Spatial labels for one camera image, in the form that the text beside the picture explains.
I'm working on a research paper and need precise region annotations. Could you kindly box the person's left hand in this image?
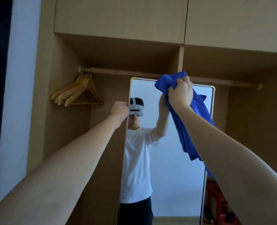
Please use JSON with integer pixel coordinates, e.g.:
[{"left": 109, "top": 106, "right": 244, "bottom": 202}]
[{"left": 109, "top": 101, "right": 129, "bottom": 129}]

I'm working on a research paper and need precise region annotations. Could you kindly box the person's right hand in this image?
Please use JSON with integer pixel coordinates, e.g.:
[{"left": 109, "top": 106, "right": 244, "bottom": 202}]
[{"left": 168, "top": 75, "right": 194, "bottom": 110}]

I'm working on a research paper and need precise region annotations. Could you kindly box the blue microfibre cloth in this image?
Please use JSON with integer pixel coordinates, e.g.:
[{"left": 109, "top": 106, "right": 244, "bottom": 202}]
[{"left": 154, "top": 71, "right": 216, "bottom": 180}]

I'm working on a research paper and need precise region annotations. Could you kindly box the light wooden wardrobe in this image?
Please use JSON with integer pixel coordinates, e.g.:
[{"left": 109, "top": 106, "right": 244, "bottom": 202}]
[{"left": 27, "top": 0, "right": 277, "bottom": 225}]

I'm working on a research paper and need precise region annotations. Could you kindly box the tall mirror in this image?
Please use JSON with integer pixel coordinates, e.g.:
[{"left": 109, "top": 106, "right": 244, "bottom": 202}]
[{"left": 117, "top": 77, "right": 216, "bottom": 225}]

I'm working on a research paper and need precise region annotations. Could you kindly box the person's left forearm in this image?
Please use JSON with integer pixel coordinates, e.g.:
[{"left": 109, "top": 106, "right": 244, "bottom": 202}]
[{"left": 0, "top": 117, "right": 121, "bottom": 225}]

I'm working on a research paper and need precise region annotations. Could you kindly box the person's right forearm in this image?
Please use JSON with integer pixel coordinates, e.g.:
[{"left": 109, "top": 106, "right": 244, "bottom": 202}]
[{"left": 176, "top": 105, "right": 277, "bottom": 225}]

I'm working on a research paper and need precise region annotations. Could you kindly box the wooden upper cabinet door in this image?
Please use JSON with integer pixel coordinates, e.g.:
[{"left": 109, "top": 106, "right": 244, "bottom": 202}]
[
  {"left": 54, "top": 0, "right": 189, "bottom": 44},
  {"left": 184, "top": 0, "right": 277, "bottom": 54}
]

